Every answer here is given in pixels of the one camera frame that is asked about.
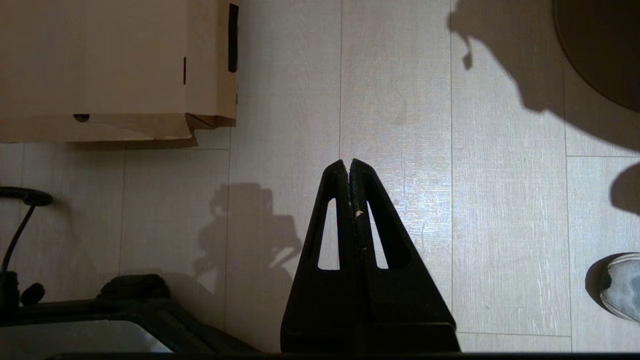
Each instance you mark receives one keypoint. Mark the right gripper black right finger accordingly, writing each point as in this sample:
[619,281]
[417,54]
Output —
[415,315]

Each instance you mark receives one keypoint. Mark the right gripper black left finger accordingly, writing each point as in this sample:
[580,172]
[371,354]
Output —
[305,320]

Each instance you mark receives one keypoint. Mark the cardboard shoe box with lid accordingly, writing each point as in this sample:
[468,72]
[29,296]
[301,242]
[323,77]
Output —
[100,60]

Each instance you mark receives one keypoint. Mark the person's grey sneaker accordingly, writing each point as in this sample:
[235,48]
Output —
[625,290]

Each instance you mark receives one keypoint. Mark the round dark brown table base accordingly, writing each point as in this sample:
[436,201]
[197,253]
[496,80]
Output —
[605,50]

